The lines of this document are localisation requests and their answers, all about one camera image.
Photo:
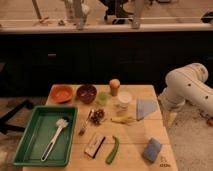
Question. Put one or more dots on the whiteboard eraser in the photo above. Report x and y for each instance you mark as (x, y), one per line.
(94, 145)

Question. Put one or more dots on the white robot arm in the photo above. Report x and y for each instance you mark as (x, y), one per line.
(187, 83)

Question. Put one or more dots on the purple bowl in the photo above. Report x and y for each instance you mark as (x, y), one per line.
(86, 93)

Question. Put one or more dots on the orange bowl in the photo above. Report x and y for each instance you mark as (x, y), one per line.
(61, 93)

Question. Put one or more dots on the egg in wooden cup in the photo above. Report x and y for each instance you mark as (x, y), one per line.
(114, 86)

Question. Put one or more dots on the green small cup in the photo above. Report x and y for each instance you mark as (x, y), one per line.
(102, 98)

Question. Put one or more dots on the white cup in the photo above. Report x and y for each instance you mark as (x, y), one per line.
(124, 99)

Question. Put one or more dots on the pine cone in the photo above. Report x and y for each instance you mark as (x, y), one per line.
(97, 116)

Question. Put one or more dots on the yellow banana peel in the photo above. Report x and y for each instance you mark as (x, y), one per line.
(123, 120)

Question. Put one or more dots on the blue folded cloth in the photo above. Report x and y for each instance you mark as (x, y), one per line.
(145, 107)

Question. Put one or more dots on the white dish brush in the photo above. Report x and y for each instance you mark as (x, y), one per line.
(61, 124)

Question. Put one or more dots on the green chili pepper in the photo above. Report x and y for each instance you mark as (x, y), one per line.
(113, 152)

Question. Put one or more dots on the green plastic tray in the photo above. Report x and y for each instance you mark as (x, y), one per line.
(38, 133)

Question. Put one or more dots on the blue sponge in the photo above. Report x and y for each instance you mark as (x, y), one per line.
(152, 150)

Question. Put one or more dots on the black stand leg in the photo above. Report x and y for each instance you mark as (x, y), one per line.
(5, 127)

